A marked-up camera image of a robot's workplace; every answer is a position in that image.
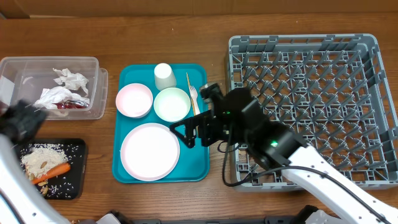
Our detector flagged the pink bowl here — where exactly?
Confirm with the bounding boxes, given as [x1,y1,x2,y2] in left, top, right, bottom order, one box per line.
[116,83,153,118]

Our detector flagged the red snack wrapper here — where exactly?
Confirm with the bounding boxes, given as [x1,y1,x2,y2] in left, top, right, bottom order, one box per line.
[55,100,89,109]

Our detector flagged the orange carrot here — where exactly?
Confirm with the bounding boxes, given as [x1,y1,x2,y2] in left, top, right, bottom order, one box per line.
[31,163,71,184]

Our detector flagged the white napkin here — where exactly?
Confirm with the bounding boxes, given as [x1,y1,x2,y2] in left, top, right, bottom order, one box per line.
[34,68,90,110]

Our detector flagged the rice and food scraps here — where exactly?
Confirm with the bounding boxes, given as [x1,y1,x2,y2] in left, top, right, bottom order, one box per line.
[19,143,84,200]

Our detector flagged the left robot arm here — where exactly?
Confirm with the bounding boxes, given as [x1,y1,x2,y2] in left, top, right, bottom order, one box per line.
[1,100,69,223]

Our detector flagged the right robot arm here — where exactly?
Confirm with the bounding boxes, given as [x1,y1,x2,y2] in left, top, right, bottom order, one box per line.
[170,83,397,224]

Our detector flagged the grey plastic dishwasher rack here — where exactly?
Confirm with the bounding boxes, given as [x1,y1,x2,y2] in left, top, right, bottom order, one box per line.
[227,34,397,190]

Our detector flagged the white small bowl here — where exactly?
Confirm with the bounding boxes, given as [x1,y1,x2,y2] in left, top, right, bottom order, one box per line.
[154,87,191,123]

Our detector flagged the white plastic fork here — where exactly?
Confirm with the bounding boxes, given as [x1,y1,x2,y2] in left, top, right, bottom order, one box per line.
[189,85,200,115]

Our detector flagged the wooden chopstick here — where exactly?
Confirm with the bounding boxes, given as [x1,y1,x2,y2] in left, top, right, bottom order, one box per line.
[186,73,197,116]

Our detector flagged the large pink plate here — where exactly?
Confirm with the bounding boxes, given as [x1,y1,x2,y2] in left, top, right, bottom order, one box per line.
[120,123,180,182]

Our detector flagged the teal serving tray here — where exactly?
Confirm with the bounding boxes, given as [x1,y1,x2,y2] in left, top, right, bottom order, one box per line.
[112,63,210,184]

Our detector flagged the white paper cup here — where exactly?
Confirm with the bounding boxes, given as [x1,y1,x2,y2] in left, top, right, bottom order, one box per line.
[154,63,177,91]

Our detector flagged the clear plastic bin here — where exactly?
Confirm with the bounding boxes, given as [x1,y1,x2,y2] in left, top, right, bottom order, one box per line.
[1,56,108,120]

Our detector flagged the black plastic tray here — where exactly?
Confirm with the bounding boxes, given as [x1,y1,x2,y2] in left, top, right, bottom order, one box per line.
[15,138,88,200]

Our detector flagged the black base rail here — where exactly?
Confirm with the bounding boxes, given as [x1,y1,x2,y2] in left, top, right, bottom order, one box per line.
[108,210,310,224]

